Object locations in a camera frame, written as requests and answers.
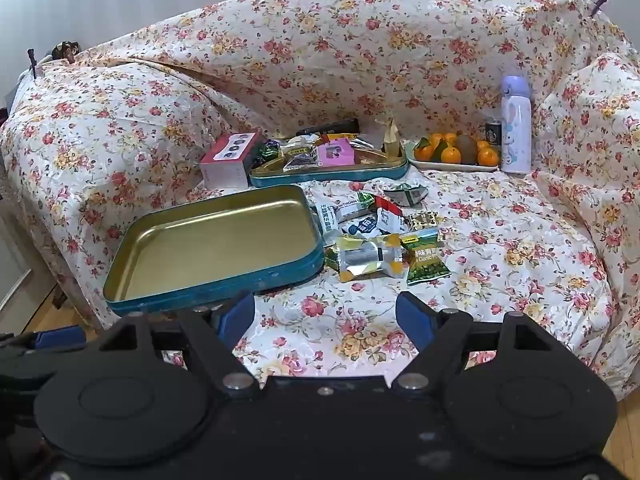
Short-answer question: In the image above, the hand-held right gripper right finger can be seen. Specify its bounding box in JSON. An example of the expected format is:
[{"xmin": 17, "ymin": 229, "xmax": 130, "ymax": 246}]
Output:
[{"xmin": 390, "ymin": 290, "xmax": 546, "ymax": 392}]

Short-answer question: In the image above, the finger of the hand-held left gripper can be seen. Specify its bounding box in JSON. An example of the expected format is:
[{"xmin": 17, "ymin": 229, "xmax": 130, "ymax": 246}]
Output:
[{"xmin": 0, "ymin": 328, "xmax": 85, "ymax": 357}]

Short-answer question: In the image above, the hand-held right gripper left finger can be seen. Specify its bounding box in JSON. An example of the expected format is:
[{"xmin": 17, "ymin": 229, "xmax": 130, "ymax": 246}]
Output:
[{"xmin": 97, "ymin": 291, "xmax": 262, "ymax": 392}]

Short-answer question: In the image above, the green pea snack packet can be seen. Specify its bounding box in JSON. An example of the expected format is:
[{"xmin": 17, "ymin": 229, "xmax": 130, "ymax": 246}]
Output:
[{"xmin": 398, "ymin": 227, "xmax": 451, "ymax": 287}]

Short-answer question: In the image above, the yellow and silver snack packet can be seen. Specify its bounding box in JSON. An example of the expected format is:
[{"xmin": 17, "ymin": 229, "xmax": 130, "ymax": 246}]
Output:
[{"xmin": 337, "ymin": 234, "xmax": 405, "ymax": 283}]

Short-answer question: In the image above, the teal tin tray gold inside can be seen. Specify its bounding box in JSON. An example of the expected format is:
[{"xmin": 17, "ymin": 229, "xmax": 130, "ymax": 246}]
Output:
[{"xmin": 103, "ymin": 184, "xmax": 325, "ymax": 317}]

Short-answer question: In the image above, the gold and black heart packet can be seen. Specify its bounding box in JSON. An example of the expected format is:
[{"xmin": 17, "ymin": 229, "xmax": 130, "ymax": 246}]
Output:
[{"xmin": 407, "ymin": 210, "xmax": 441, "ymax": 233}]

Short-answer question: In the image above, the red and white snack packet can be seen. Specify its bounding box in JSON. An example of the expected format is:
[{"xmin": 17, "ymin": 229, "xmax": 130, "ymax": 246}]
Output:
[{"xmin": 375, "ymin": 199, "xmax": 405, "ymax": 233}]

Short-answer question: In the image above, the blue and white snack packet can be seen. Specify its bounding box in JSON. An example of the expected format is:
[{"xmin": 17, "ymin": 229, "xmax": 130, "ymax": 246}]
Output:
[{"xmin": 341, "ymin": 215, "xmax": 386, "ymax": 238}]

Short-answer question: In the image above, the green and white snack packet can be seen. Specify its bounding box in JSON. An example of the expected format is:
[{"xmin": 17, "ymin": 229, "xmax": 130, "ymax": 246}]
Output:
[{"xmin": 385, "ymin": 183, "xmax": 430, "ymax": 208}]

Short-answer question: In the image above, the small white snack packet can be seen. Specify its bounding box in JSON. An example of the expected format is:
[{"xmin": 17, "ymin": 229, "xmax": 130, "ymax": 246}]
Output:
[{"xmin": 318, "ymin": 202, "xmax": 346, "ymax": 233}]

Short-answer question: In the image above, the teal tin tray with snacks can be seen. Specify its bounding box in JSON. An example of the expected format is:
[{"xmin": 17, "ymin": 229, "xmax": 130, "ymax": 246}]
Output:
[{"xmin": 249, "ymin": 147, "xmax": 408, "ymax": 188}]

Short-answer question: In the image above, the red and white box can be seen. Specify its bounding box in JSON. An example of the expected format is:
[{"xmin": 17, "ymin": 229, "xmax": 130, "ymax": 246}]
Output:
[{"xmin": 200, "ymin": 132, "xmax": 264, "ymax": 189}]

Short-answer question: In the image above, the light blue plate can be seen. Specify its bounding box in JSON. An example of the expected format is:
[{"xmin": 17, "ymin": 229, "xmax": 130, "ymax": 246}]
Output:
[{"xmin": 404, "ymin": 140, "xmax": 501, "ymax": 171}]

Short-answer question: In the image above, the white plate of oranges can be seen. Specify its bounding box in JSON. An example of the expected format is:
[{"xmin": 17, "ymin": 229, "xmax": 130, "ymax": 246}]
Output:
[{"xmin": 413, "ymin": 132, "xmax": 501, "ymax": 167}]

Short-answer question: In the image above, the clear packet with dark snack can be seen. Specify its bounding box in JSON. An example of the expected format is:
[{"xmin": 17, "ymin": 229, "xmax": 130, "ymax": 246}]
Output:
[{"xmin": 282, "ymin": 152, "xmax": 321, "ymax": 172}]

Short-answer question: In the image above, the brown paper snack packet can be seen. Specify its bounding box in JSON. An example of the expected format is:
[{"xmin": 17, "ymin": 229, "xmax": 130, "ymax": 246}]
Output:
[{"xmin": 376, "ymin": 117, "xmax": 402, "ymax": 157}]

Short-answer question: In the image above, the small pink box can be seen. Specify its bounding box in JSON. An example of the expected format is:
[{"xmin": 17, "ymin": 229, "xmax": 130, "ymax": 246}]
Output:
[{"xmin": 317, "ymin": 140, "xmax": 357, "ymax": 167}]

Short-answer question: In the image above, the brown kiwi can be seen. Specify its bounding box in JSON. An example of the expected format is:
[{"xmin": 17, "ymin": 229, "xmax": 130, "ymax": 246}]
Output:
[{"xmin": 458, "ymin": 135, "xmax": 480, "ymax": 166}]

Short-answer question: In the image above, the white snack wrapper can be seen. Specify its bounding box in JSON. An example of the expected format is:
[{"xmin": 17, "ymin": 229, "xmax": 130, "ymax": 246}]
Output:
[{"xmin": 281, "ymin": 136, "xmax": 321, "ymax": 155}]

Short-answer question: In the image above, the black remote control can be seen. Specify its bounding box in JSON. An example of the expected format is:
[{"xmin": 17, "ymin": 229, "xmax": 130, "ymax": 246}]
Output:
[{"xmin": 296, "ymin": 119, "xmax": 359, "ymax": 137}]

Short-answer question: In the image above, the purple rabbit print bottle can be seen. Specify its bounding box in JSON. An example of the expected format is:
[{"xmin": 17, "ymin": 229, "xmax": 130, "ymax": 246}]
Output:
[{"xmin": 501, "ymin": 75, "xmax": 532, "ymax": 176}]

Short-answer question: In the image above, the floral covered sofa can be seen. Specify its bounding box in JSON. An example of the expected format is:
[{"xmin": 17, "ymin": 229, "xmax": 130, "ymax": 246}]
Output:
[{"xmin": 0, "ymin": 0, "xmax": 640, "ymax": 401}]

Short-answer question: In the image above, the brown patterned object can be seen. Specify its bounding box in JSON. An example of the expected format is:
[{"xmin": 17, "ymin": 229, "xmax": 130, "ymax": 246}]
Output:
[{"xmin": 52, "ymin": 41, "xmax": 81, "ymax": 63}]

